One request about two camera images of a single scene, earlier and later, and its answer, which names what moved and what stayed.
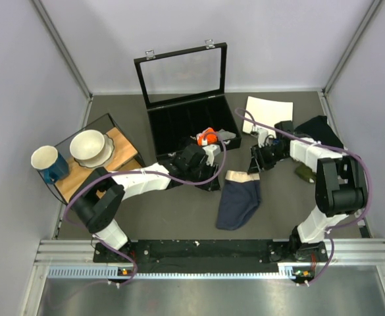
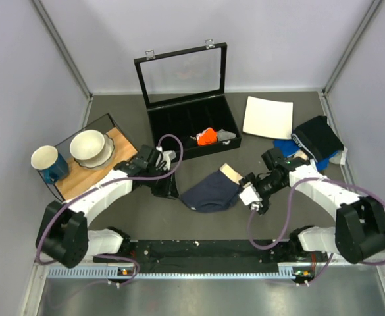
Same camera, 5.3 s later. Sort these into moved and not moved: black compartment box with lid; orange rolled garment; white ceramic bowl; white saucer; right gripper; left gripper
Moved: right gripper; left gripper
Not moved: orange rolled garment; white ceramic bowl; white saucer; black compartment box with lid
